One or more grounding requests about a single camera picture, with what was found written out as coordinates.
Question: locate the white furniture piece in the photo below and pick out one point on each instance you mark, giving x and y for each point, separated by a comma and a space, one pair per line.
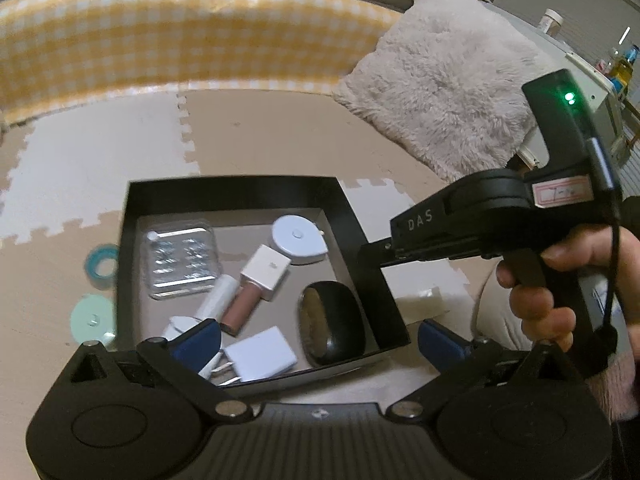
585, 60

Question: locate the white round tape measure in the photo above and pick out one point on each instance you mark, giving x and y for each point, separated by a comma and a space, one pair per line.
295, 237

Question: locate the white capped jar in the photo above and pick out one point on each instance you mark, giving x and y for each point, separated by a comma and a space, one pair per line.
551, 22

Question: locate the person's right forearm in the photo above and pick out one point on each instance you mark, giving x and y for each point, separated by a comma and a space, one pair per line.
615, 395

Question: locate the black cardboard box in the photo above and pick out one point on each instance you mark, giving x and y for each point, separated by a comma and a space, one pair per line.
235, 200

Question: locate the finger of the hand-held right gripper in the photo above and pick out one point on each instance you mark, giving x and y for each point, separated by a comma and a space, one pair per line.
384, 255
364, 255

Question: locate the pink lip gloss tube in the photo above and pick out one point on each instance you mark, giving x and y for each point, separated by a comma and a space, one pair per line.
267, 270

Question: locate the black oval case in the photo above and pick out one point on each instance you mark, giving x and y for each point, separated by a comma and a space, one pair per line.
335, 325

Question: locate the person's right hand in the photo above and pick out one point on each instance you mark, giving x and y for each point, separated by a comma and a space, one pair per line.
535, 305

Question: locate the small clear bottle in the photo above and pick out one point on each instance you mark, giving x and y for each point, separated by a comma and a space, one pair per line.
607, 62

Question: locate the white watch link tool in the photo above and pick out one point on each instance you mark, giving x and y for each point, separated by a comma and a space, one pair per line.
215, 297

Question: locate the white plug adapter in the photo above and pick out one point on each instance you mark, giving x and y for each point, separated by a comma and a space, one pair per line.
262, 352

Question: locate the mint round disc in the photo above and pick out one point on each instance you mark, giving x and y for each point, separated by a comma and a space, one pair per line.
82, 327

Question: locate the brown cosmetic tube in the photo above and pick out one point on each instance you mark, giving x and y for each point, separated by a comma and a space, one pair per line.
240, 310

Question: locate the bottle with blue cap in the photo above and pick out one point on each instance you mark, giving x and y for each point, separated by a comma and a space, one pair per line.
630, 67

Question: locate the clear plastic case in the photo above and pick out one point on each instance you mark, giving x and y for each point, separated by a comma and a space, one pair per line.
182, 260

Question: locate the fluffy cream cushion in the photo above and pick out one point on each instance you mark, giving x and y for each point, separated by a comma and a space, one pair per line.
440, 85

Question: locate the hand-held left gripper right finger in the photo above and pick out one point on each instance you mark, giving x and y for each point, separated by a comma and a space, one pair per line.
442, 347

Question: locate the yellow checkered bumper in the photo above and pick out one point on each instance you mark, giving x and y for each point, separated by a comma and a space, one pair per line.
150, 35

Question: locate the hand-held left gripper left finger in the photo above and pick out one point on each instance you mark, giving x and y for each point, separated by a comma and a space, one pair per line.
197, 345

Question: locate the cream smooth cushion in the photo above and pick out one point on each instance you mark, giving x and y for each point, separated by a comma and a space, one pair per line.
492, 320

